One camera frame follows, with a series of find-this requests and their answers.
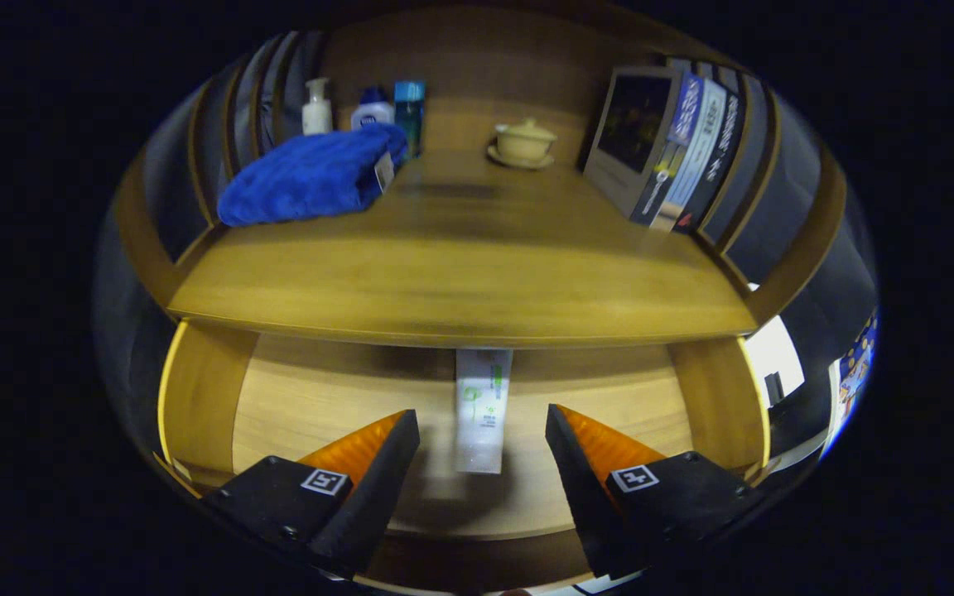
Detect white drawer unit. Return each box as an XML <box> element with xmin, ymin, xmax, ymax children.
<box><xmin>744</xmin><ymin>315</ymin><xmax>832</xmax><ymax>464</ymax></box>

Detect wooden countertop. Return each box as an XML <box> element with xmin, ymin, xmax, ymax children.
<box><xmin>166</xmin><ymin>149</ymin><xmax>759</xmax><ymax>348</ymax></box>

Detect pale spine book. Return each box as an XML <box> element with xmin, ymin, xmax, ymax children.
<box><xmin>651</xmin><ymin>76</ymin><xmax>730</xmax><ymax>233</ymax></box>

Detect blue gold-dotted paper bag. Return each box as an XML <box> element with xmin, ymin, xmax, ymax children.
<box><xmin>837</xmin><ymin>308</ymin><xmax>879</xmax><ymax>419</ymax></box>

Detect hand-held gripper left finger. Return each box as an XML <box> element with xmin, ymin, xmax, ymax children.
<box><xmin>200</xmin><ymin>409</ymin><xmax>422</xmax><ymax>580</ymax></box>

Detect white pump bottle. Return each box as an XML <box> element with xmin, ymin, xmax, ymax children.
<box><xmin>301</xmin><ymin>77</ymin><xmax>334</xmax><ymax>136</ymax></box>

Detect blue folded towel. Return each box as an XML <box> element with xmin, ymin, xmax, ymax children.
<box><xmin>217</xmin><ymin>123</ymin><xmax>408</xmax><ymax>228</ymax></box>

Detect beige lidded teacup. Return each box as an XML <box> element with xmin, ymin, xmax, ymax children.
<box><xmin>487</xmin><ymin>118</ymin><xmax>559</xmax><ymax>171</ymax></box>

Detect teal cylindrical bottle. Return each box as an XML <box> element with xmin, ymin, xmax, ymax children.
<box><xmin>393</xmin><ymin>80</ymin><xmax>426</xmax><ymax>160</ymax></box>

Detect blue spine book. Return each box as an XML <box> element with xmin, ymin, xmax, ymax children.
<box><xmin>583</xmin><ymin>66</ymin><xmax>706</xmax><ymax>228</ymax></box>

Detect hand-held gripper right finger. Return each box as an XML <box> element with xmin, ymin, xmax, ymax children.
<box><xmin>545</xmin><ymin>404</ymin><xmax>776</xmax><ymax>580</ymax></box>

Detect brown wooden cabinet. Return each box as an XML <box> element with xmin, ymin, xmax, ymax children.
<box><xmin>108</xmin><ymin>4</ymin><xmax>850</xmax><ymax>595</ymax></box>

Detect white green cosmetic tube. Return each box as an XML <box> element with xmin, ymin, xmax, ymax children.
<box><xmin>454</xmin><ymin>348</ymin><xmax>514</xmax><ymax>475</ymax></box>

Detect white blue lotion bottle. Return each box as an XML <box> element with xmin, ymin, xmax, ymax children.
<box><xmin>350</xmin><ymin>85</ymin><xmax>395</xmax><ymax>131</ymax></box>

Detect wooden drawer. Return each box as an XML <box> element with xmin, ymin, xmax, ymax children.
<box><xmin>152</xmin><ymin>319</ymin><xmax>776</xmax><ymax>595</ymax></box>

